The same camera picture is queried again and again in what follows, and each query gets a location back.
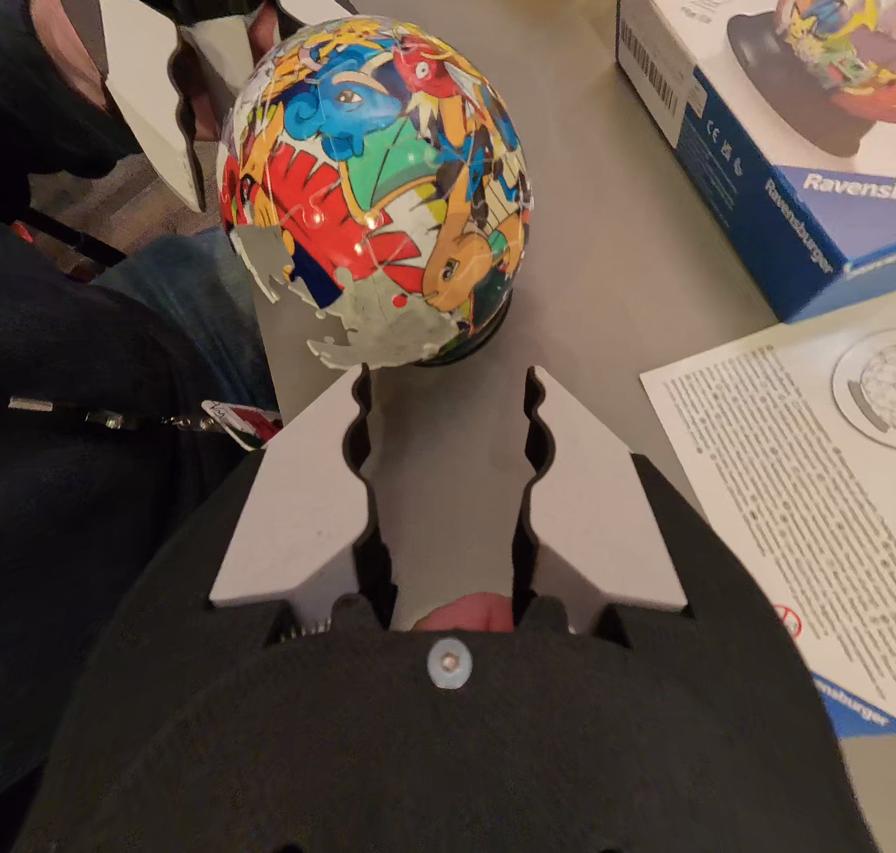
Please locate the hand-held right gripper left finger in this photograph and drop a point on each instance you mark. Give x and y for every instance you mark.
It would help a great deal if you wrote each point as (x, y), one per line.
(294, 517)

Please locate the blue puzzle box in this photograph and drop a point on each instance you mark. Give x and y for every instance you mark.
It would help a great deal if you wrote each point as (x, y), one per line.
(735, 167)

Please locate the red and white tag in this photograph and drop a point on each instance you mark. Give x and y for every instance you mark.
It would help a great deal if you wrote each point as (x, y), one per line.
(245, 422)

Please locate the person's left hand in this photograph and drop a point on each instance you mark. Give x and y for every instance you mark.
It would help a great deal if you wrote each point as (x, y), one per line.
(66, 47)

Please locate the colourful puzzle ball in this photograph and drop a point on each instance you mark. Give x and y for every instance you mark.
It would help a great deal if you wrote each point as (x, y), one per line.
(364, 167)

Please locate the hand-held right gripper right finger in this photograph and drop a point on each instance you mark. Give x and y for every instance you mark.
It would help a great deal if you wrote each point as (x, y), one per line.
(602, 531)

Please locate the black round ball stand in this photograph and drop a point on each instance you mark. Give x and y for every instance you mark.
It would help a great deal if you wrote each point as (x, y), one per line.
(483, 338)

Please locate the person's blue jeans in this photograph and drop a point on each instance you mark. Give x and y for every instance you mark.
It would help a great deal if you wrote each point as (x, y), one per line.
(196, 293)

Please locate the white instruction leaflet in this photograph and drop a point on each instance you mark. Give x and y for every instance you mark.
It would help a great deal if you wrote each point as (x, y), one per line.
(770, 482)

